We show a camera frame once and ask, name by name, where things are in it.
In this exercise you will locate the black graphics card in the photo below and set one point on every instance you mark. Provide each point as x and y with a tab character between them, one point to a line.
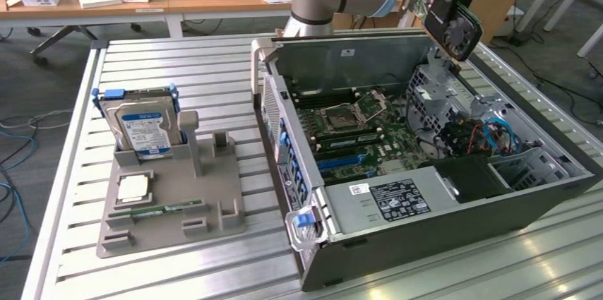
463	37

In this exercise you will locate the wooden cabinet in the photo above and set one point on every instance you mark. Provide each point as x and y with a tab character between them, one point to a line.
508	7

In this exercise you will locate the metal socket cover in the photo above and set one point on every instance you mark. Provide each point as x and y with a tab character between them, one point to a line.
374	102

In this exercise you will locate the CPU socket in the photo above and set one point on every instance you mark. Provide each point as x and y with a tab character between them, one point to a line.
342	118

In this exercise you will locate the green motherboard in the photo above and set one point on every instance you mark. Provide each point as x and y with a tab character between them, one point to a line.
395	137

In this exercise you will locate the green RAM stick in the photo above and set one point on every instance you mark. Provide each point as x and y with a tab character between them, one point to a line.
151	210
348	140

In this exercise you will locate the silver disk bay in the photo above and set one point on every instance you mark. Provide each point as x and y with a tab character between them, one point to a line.
536	169

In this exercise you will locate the blue expansion slot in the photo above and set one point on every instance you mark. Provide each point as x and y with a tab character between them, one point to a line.
342	162

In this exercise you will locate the grey power supply unit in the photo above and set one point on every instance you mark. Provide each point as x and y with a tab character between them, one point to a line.
348	208

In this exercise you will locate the black open PC case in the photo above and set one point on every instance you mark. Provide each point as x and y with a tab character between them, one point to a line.
424	236

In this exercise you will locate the blue case latch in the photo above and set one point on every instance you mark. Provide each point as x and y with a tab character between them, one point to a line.
303	219

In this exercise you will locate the black wheeled chair base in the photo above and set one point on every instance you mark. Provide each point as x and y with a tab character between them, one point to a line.
61	37

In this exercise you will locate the grey plastic parts rack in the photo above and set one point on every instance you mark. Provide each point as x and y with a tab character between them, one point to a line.
174	194

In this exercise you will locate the silver CPU chip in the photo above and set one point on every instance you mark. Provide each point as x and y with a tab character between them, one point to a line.
132	188

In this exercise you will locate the white table frame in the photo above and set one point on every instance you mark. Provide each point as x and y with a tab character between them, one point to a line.
536	0

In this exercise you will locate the hard disk with blue bracket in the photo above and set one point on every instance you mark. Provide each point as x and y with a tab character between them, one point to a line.
141	127

